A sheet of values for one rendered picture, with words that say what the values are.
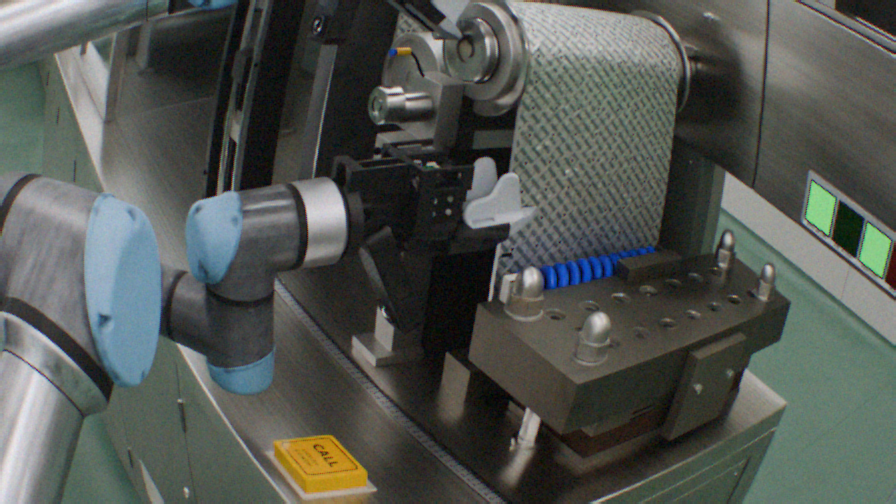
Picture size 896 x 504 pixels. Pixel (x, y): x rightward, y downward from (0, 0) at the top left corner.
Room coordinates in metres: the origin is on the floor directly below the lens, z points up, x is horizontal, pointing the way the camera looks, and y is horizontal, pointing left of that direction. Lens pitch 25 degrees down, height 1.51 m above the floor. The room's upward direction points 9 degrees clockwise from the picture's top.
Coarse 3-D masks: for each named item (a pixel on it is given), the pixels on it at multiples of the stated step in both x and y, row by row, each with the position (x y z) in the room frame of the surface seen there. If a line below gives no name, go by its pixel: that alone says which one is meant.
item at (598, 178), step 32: (544, 128) 1.02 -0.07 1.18; (576, 128) 1.05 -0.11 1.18; (608, 128) 1.07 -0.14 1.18; (640, 128) 1.10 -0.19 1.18; (672, 128) 1.14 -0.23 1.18; (512, 160) 1.00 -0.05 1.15; (544, 160) 1.02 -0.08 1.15; (576, 160) 1.05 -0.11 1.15; (608, 160) 1.08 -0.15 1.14; (640, 160) 1.11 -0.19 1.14; (544, 192) 1.03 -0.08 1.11; (576, 192) 1.05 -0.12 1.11; (608, 192) 1.08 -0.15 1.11; (640, 192) 1.11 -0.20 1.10; (544, 224) 1.03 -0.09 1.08; (576, 224) 1.06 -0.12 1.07; (608, 224) 1.09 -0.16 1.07; (640, 224) 1.12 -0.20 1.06; (512, 256) 1.01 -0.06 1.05; (544, 256) 1.04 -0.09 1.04; (576, 256) 1.06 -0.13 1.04
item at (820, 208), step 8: (816, 184) 1.01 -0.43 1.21; (816, 192) 1.01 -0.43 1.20; (824, 192) 0.99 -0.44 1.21; (816, 200) 1.00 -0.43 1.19; (824, 200) 0.99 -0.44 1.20; (832, 200) 0.98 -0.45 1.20; (808, 208) 1.01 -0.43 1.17; (816, 208) 1.00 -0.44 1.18; (824, 208) 0.99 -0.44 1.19; (832, 208) 0.98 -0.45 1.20; (808, 216) 1.01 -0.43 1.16; (816, 216) 1.00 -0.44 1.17; (824, 216) 0.99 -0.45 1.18; (816, 224) 1.00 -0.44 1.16; (824, 224) 0.98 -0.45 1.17; (824, 232) 0.98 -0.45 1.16
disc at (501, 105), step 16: (480, 0) 1.06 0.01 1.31; (496, 0) 1.04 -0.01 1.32; (512, 16) 1.02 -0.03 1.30; (528, 48) 0.99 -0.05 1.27; (528, 64) 0.99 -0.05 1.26; (528, 80) 0.99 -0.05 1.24; (464, 96) 1.06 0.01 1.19; (512, 96) 1.00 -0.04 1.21; (480, 112) 1.04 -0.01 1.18; (496, 112) 1.02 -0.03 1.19
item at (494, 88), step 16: (464, 16) 1.07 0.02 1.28; (480, 16) 1.05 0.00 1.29; (496, 16) 1.03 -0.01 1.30; (496, 32) 1.02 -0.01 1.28; (512, 32) 1.01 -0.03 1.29; (512, 48) 1.00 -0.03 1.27; (448, 64) 1.08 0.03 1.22; (512, 64) 1.00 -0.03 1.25; (496, 80) 1.01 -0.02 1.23; (512, 80) 1.01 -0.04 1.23; (480, 96) 1.03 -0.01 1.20; (496, 96) 1.01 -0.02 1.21
